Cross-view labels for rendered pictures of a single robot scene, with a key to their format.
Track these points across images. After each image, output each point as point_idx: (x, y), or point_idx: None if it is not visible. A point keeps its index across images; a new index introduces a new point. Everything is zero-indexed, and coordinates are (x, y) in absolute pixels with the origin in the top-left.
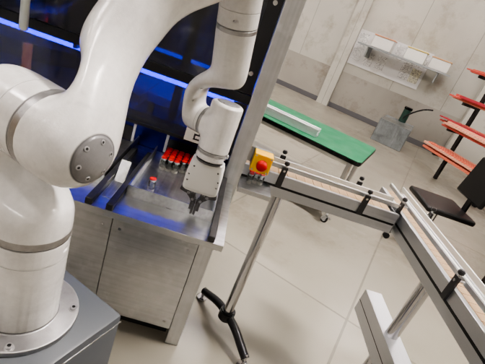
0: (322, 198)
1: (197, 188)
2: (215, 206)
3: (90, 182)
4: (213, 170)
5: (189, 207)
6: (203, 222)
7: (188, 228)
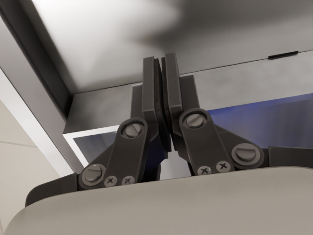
0: None
1: (189, 217)
2: (84, 167)
3: None
4: None
5: (187, 80)
6: (99, 69)
7: None
